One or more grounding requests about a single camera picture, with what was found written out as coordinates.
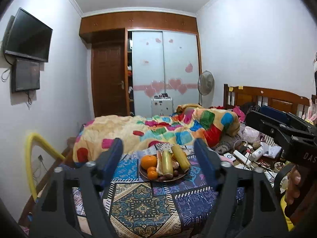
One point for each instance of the wall power socket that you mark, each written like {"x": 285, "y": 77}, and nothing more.
{"x": 40, "y": 158}

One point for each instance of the small orange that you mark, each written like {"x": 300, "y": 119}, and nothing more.
{"x": 151, "y": 169}
{"x": 152, "y": 175}

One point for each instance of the person's right hand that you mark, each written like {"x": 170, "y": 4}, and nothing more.
{"x": 293, "y": 186}

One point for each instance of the small wall-mounted monitor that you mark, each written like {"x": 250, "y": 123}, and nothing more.
{"x": 26, "y": 75}

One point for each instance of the brown wooden door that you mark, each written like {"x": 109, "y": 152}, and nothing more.
{"x": 107, "y": 79}

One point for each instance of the wall-mounted black television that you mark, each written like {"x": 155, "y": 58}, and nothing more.
{"x": 29, "y": 36}

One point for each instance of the dark purple plate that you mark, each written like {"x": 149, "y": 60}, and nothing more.
{"x": 182, "y": 174}

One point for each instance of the large peeled pomelo segment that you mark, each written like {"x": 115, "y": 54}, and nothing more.
{"x": 159, "y": 164}

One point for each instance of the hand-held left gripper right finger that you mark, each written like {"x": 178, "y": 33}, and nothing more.
{"x": 204, "y": 155}

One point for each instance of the colourful patchwork blanket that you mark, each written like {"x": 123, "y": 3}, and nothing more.
{"x": 158, "y": 131}

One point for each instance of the pink bunny plush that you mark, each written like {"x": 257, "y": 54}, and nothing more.
{"x": 310, "y": 116}

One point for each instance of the peeled green banana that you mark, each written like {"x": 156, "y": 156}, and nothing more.
{"x": 167, "y": 163}
{"x": 180, "y": 157}

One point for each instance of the white round device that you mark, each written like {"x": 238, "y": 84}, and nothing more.
{"x": 229, "y": 157}

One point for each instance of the small peeled pomelo segment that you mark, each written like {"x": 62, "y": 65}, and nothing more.
{"x": 176, "y": 166}

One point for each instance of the wardrobe with frosted sliding doors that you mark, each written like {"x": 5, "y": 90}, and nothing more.
{"x": 163, "y": 54}

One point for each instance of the blue patterned bedsheet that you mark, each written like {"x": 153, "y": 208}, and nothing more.
{"x": 143, "y": 205}

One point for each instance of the large orange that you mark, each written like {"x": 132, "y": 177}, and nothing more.
{"x": 175, "y": 157}
{"x": 149, "y": 161}

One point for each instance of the standing electric fan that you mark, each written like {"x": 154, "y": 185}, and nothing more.
{"x": 206, "y": 83}

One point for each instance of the white box appliance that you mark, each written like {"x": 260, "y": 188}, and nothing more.
{"x": 162, "y": 106}

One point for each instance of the white power strip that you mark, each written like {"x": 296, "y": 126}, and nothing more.
{"x": 242, "y": 157}

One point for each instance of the yellow cloth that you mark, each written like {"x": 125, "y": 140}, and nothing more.
{"x": 284, "y": 210}

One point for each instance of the wooden bed headboard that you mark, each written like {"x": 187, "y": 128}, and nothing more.
{"x": 277, "y": 99}

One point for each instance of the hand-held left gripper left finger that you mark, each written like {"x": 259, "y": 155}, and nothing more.
{"x": 114, "y": 155}

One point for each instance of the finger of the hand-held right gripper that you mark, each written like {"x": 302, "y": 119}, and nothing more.
{"x": 277, "y": 112}
{"x": 267, "y": 126}

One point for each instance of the white bottle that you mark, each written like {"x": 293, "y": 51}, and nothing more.
{"x": 257, "y": 153}

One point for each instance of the yellow foam tube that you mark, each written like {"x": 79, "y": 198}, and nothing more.
{"x": 29, "y": 158}

